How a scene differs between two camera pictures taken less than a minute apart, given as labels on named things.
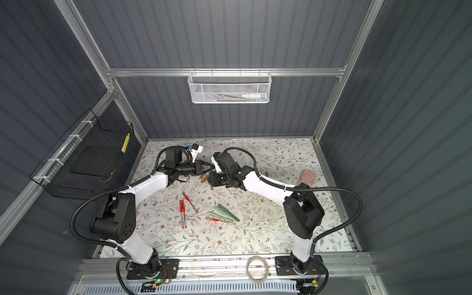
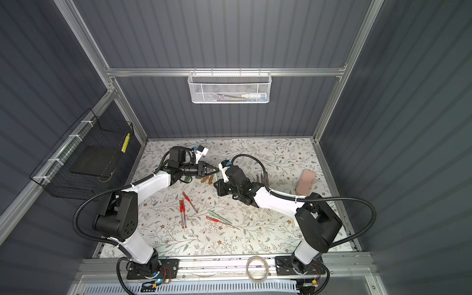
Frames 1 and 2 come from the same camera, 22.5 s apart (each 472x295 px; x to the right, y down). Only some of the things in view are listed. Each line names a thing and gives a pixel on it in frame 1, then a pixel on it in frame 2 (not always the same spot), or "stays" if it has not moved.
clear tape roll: x=263 y=278 stays
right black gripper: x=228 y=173 to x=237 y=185
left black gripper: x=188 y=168 stays
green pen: x=220 y=217 stays
